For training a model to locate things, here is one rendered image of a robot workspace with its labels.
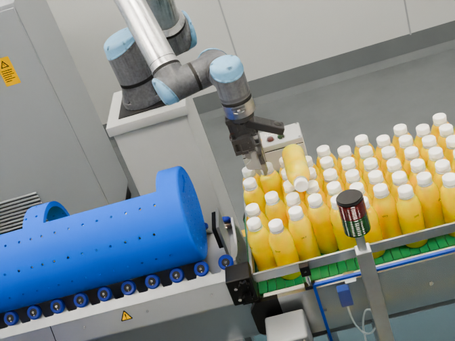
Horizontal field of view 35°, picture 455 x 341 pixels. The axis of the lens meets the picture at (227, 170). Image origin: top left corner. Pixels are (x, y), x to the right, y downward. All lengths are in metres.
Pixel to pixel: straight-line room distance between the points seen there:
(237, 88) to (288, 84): 3.01
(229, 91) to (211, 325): 0.72
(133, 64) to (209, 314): 1.04
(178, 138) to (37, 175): 1.32
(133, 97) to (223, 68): 0.86
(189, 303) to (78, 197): 1.93
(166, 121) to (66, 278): 0.89
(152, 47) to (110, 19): 2.73
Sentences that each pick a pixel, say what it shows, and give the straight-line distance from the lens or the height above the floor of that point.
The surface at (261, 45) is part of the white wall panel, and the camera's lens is 4.94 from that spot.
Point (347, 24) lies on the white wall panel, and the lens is 4.96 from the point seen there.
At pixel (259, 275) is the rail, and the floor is 0.97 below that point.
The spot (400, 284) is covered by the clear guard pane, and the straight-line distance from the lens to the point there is 2.02.
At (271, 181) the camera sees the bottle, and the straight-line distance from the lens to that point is 2.21.
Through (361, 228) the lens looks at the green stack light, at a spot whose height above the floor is 1.18.
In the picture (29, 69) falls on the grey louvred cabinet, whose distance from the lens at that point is 3.68.
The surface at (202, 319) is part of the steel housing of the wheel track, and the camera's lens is 2.23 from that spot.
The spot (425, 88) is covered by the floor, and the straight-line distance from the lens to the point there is 4.69.
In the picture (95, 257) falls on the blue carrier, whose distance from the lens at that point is 2.08.
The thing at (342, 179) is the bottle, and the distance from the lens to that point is 2.17.
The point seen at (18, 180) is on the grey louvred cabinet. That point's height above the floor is 0.56.
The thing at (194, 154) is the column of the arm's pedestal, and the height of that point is 0.88.
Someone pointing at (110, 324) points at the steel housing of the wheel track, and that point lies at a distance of 2.25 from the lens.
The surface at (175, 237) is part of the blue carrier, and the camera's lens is 2.01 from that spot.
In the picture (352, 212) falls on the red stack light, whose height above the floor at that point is 1.24.
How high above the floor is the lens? 2.25
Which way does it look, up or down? 31 degrees down
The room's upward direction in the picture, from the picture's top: 20 degrees counter-clockwise
